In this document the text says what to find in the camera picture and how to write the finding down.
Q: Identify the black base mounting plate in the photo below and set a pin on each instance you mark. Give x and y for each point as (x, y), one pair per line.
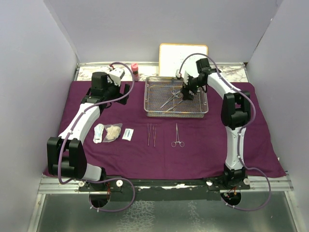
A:
(119, 190)

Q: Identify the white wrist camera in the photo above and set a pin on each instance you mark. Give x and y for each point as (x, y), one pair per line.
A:
(115, 76)
(184, 77)

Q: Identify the white gauze bag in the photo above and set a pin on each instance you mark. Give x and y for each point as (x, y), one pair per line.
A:
(113, 131)

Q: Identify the steel scissors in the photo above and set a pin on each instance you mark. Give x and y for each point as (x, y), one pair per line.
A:
(172, 109)

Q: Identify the white blue label packet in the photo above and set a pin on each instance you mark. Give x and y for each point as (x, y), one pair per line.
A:
(128, 133)

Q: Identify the steel clamp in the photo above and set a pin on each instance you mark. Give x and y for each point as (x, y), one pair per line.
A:
(177, 141)

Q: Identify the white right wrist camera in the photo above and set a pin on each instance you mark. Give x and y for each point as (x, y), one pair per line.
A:
(184, 77)

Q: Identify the yellow framed whiteboard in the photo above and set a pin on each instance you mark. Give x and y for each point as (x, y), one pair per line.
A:
(171, 57)

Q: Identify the steel tweezers front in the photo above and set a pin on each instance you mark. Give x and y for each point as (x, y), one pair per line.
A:
(149, 127)

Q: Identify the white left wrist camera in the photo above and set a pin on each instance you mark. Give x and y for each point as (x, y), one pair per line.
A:
(115, 76)

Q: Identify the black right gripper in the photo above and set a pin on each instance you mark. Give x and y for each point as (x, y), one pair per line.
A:
(186, 95)

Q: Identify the steel forceps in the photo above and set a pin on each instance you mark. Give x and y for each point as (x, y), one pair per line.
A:
(175, 94)

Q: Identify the steel tweezers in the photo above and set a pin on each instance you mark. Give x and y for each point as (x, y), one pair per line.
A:
(149, 127)
(154, 135)

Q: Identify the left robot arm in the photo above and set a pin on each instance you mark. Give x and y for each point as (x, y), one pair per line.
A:
(65, 153)

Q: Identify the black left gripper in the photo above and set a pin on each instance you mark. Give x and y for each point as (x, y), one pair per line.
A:
(119, 94)

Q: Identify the metal mesh tray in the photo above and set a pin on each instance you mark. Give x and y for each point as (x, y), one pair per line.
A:
(158, 90)

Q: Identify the purple cloth wrap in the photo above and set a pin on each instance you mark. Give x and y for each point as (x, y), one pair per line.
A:
(205, 139)

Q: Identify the aluminium frame rail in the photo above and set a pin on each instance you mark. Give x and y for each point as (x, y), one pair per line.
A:
(257, 184)

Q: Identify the pink lid spice bottle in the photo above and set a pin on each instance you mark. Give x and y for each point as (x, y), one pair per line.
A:
(135, 70)

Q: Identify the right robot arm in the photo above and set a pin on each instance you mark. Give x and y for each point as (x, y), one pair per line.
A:
(235, 115)

